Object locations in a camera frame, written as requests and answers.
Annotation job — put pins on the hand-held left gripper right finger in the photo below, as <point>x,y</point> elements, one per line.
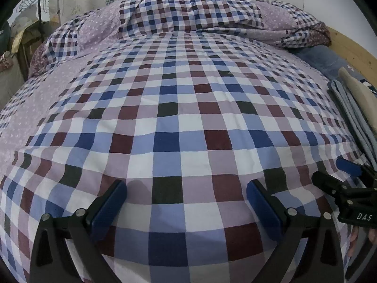
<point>263,209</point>

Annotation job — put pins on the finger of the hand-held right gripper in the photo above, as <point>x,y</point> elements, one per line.
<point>349,166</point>
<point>327,182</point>

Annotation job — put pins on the checkered quilt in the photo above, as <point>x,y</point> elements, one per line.
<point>191,11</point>

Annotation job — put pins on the dark blue pillow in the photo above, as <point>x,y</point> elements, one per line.
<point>321,59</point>

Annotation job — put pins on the light grey-blue folded clothes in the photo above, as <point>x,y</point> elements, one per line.
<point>353,118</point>

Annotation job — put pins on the checkered bed sheet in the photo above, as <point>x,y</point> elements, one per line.
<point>176,109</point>

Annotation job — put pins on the wooden headboard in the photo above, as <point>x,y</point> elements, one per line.
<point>353,47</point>

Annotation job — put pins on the person's right hand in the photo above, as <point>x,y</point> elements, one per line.
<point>353,238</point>

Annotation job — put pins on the black clothes rack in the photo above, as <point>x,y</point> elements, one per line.
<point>39,3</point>

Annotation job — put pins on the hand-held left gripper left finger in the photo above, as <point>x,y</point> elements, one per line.
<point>109,209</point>

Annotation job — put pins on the beige garment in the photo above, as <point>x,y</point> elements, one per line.
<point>356,87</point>

